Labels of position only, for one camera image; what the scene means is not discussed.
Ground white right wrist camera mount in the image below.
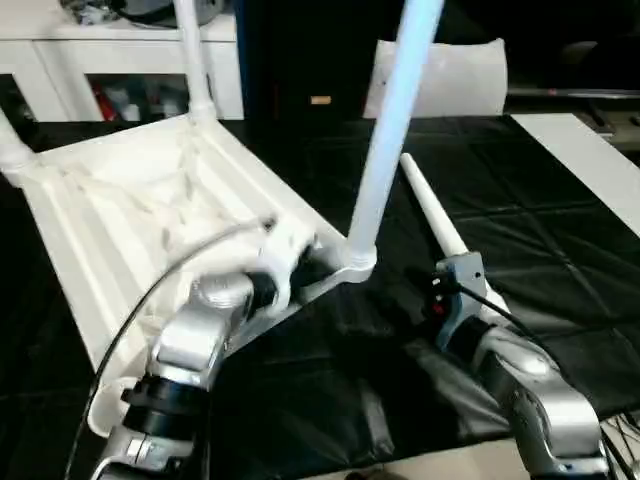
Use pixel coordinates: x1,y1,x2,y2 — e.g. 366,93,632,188
434,253,489,351

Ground grey round appliance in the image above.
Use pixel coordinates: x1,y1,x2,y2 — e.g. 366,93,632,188
119,0,221,24

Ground black table mat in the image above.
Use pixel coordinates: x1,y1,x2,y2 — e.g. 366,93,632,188
0,117,640,480

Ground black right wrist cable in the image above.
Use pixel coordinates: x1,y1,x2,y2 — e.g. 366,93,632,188
439,279,566,351

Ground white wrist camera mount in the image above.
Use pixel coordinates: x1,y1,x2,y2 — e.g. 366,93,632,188
254,227,321,311
434,253,489,351

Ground white plastic table top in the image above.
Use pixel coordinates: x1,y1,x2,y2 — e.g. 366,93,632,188
0,112,376,439

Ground white plastic table leg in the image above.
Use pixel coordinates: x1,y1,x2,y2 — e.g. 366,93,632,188
344,0,446,281
0,107,39,174
399,153,511,316
172,0,217,124

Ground loose floor cables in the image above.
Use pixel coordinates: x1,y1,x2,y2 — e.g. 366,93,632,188
599,407,640,480

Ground white cabinet with glass doors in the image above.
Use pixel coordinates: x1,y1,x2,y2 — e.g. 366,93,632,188
0,19,244,124

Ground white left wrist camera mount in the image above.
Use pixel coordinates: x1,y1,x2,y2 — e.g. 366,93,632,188
254,227,321,311

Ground white flat board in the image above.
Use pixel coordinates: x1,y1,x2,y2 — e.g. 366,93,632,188
509,113,640,226

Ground black cabinet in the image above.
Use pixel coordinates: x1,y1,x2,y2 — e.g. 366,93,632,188
239,0,381,121

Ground black clutter pile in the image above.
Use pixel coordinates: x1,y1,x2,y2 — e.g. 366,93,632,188
59,0,121,24

